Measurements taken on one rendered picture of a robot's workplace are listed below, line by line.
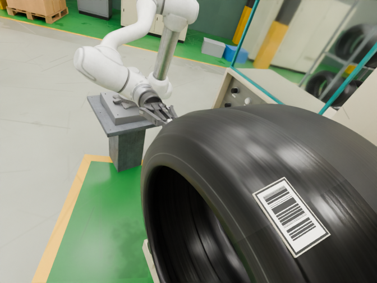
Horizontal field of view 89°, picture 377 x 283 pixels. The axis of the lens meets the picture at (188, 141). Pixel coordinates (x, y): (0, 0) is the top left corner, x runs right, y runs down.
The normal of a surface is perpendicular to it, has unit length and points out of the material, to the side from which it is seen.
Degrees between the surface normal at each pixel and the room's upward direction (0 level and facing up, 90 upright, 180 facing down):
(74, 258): 0
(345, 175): 7
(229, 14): 90
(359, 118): 90
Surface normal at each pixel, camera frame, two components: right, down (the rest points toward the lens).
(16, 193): 0.25, -0.73
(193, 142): -0.54, -0.57
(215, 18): 0.09, 0.68
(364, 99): -0.85, 0.17
